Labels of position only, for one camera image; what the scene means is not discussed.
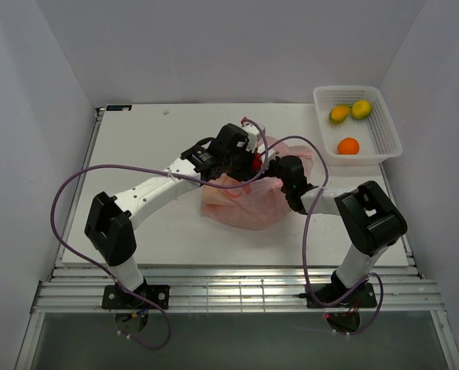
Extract pink plastic bag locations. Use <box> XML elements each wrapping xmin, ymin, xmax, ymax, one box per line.
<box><xmin>200</xmin><ymin>136</ymin><xmax>316</xmax><ymax>231</ymax></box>

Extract fake orange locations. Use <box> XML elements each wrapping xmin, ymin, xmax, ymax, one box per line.
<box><xmin>336</xmin><ymin>137</ymin><xmax>360</xmax><ymax>155</ymax></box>

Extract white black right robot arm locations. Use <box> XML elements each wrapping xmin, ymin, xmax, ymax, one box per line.
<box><xmin>265</xmin><ymin>156</ymin><xmax>407</xmax><ymax>306</ymax></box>

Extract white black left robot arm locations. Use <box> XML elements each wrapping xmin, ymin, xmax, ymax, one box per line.
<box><xmin>85</xmin><ymin>119</ymin><xmax>266</xmax><ymax>308</ymax></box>

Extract red fake apple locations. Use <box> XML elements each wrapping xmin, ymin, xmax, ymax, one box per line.
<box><xmin>252</xmin><ymin>155</ymin><xmax>262</xmax><ymax>172</ymax></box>

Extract orange green fake mango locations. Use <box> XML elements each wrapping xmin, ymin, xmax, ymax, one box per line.
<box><xmin>328</xmin><ymin>104</ymin><xmax>351</xmax><ymax>124</ymax></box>

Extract yellow green fake lemon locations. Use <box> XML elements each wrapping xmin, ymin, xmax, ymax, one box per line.
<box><xmin>351</xmin><ymin>100</ymin><xmax>373</xmax><ymax>120</ymax></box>

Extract white plastic basket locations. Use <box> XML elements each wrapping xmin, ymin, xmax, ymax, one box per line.
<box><xmin>313</xmin><ymin>86</ymin><xmax>403</xmax><ymax>166</ymax></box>

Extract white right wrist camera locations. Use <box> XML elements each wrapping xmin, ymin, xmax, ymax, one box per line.
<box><xmin>253</xmin><ymin>148</ymin><xmax>276</xmax><ymax>177</ymax></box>

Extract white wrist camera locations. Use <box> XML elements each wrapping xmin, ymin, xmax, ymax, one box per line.
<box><xmin>253</xmin><ymin>148</ymin><xmax>276</xmax><ymax>177</ymax></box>
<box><xmin>241</xmin><ymin>117</ymin><xmax>266</xmax><ymax>153</ymax></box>

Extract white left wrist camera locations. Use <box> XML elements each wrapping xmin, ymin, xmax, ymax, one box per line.
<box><xmin>241</xmin><ymin>117</ymin><xmax>266</xmax><ymax>153</ymax></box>

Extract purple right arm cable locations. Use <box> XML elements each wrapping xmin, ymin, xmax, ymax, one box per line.
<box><xmin>265</xmin><ymin>134</ymin><xmax>385</xmax><ymax>336</ymax></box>

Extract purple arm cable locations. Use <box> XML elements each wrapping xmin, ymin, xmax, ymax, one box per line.
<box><xmin>50</xmin><ymin>118</ymin><xmax>271</xmax><ymax>351</ymax></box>
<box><xmin>265</xmin><ymin>134</ymin><xmax>385</xmax><ymax>336</ymax></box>

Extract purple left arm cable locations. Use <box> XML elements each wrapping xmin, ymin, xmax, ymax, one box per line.
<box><xmin>50</xmin><ymin>118</ymin><xmax>271</xmax><ymax>351</ymax></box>

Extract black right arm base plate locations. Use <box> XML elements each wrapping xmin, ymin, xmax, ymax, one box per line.
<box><xmin>298</xmin><ymin>277</ymin><xmax>378</xmax><ymax>311</ymax></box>

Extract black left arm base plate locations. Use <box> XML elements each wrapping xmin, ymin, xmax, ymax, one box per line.
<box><xmin>101</xmin><ymin>284</ymin><xmax>170</xmax><ymax>310</ymax></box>

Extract aluminium rail frame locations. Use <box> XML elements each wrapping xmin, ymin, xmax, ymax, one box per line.
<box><xmin>32</xmin><ymin>266</ymin><xmax>445</xmax><ymax>314</ymax></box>

